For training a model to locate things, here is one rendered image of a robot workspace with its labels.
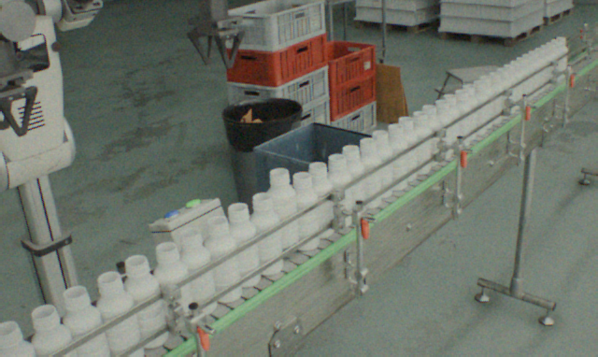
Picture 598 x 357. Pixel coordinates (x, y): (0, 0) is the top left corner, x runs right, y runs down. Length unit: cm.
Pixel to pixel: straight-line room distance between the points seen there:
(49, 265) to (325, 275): 73
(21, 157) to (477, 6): 693
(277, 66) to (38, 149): 240
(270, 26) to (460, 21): 472
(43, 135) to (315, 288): 73
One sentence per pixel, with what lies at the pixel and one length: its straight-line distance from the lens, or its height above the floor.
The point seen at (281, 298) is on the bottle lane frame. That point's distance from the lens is 126.
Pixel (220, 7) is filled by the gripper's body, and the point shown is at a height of 151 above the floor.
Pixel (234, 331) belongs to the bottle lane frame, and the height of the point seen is 96.
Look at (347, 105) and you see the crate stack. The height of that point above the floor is 29.
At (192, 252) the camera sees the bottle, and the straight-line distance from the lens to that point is 111.
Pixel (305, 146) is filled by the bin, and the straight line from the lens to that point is 224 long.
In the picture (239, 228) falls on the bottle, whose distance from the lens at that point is 117.
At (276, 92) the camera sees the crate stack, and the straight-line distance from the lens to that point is 377.
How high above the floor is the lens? 169
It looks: 23 degrees down
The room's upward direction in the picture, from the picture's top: 4 degrees counter-clockwise
